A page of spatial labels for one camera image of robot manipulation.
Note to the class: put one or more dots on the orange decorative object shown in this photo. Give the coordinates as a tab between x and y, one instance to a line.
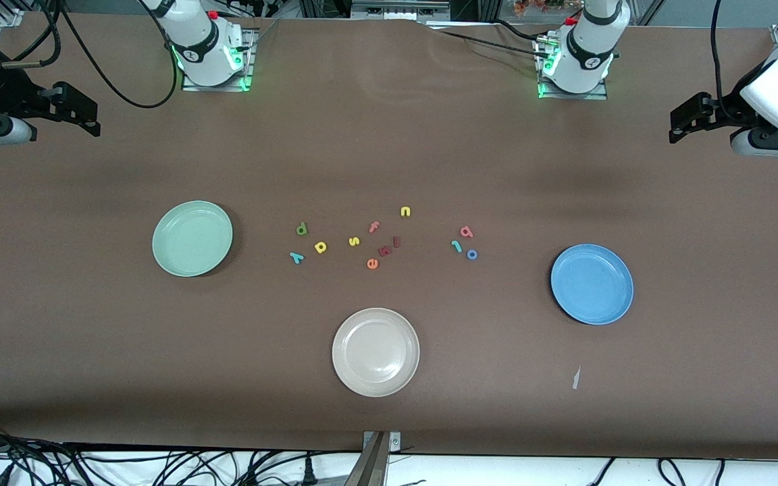
537	5

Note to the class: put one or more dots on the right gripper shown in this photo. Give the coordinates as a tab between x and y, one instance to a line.
5	92

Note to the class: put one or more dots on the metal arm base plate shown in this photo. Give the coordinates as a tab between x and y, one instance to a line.
247	74
564	96

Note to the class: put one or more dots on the pink letter q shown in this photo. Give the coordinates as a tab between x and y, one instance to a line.
467	232

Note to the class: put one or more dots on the brown table cover sheet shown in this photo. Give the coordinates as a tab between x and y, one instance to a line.
389	135

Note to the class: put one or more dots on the white paper scrap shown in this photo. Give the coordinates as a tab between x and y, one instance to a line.
576	379

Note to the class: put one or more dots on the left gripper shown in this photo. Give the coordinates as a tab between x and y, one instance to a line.
724	110

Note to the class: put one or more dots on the grey metal beam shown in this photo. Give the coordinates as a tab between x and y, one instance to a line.
370	466

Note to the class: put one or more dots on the green plate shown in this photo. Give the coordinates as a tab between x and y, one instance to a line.
186	251

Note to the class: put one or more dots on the black power plug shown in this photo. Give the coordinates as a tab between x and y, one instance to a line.
308	472

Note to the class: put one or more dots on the blue plate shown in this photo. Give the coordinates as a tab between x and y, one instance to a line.
598	297

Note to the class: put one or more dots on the beige plate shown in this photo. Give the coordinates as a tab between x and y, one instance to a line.
375	352

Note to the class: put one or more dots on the silver metal bracket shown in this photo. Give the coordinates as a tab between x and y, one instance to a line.
394	442

